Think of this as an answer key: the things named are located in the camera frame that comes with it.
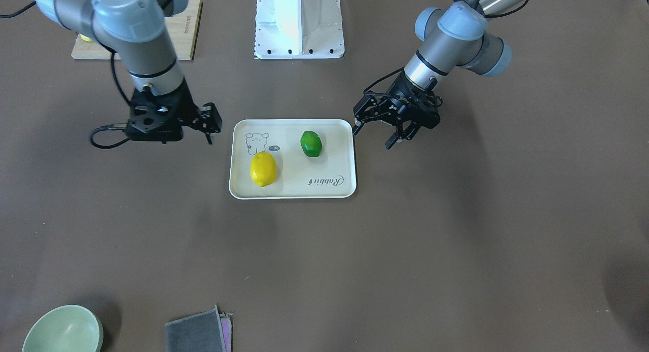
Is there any lower lemon slice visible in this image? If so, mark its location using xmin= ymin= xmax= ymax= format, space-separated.
xmin=78 ymin=34 xmax=93 ymax=42

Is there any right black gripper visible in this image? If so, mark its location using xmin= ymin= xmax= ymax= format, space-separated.
xmin=124 ymin=80 xmax=222 ymax=146

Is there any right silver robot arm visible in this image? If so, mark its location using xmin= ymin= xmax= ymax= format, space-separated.
xmin=32 ymin=0 xmax=222 ymax=144

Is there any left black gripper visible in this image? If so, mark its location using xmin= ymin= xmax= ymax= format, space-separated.
xmin=352 ymin=72 xmax=443 ymax=150

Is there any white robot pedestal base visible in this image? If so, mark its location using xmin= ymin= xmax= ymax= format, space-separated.
xmin=254 ymin=0 xmax=345 ymax=59

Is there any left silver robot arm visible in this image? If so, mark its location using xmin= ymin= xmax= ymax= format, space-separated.
xmin=352 ymin=0 xmax=529 ymax=149

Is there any green lime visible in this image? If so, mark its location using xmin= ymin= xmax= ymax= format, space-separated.
xmin=300 ymin=130 xmax=323 ymax=157

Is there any cream rabbit print tray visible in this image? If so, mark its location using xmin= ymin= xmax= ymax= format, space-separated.
xmin=229 ymin=119 xmax=357 ymax=200

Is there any bamboo cutting board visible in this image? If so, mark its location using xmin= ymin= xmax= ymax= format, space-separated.
xmin=71 ymin=0 xmax=202 ymax=60

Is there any pale green bowl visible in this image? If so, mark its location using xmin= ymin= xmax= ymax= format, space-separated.
xmin=22 ymin=304 xmax=104 ymax=351

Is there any grey folded cloth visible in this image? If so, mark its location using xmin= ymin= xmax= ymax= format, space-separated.
xmin=165 ymin=306 xmax=233 ymax=351

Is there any yellow whole lemon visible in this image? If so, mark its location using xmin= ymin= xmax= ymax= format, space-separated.
xmin=250 ymin=152 xmax=277 ymax=187

